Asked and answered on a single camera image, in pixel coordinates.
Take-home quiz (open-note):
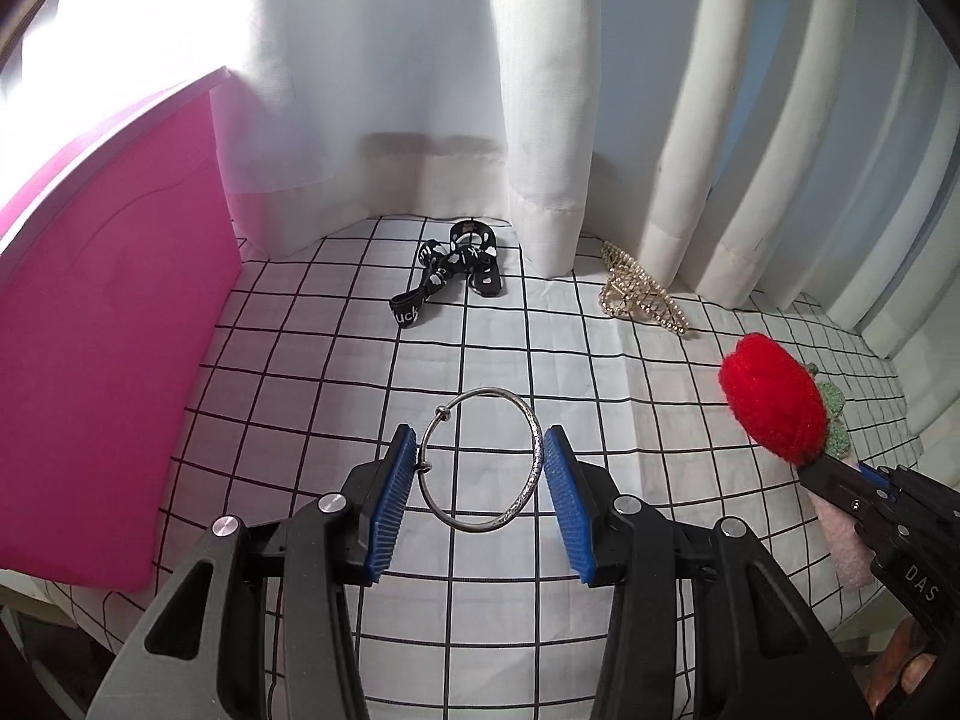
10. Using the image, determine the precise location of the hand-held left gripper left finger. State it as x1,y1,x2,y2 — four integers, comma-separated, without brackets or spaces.
88,424,418,720

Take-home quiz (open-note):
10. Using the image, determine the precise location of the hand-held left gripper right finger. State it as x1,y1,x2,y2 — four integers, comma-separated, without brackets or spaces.
543,424,850,720

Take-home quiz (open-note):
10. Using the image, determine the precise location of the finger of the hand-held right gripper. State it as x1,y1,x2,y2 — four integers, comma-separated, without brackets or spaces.
797,457,912,522

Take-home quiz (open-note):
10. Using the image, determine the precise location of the pink strawberry plush headband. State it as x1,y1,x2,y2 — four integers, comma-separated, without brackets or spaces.
719,335,890,594

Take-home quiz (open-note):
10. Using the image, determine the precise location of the small silver bracelet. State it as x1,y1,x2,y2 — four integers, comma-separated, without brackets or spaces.
414,387,545,536

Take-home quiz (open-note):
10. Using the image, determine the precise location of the pink plastic bin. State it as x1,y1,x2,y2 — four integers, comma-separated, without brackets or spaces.
0,67,245,594

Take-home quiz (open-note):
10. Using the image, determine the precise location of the person's right hand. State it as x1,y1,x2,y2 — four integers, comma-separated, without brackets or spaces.
870,615,960,720

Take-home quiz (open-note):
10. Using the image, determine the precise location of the white black checkered tablecloth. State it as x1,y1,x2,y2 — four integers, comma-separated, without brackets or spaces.
0,213,935,720

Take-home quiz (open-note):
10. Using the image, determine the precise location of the gold hair claw clip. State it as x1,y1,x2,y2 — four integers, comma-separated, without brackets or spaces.
598,241,695,335

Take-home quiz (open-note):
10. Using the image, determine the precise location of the white curtain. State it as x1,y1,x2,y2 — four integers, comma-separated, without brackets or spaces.
0,0,960,365

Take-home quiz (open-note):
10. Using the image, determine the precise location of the black white patterned lanyard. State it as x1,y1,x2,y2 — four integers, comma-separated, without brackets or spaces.
388,218,506,333

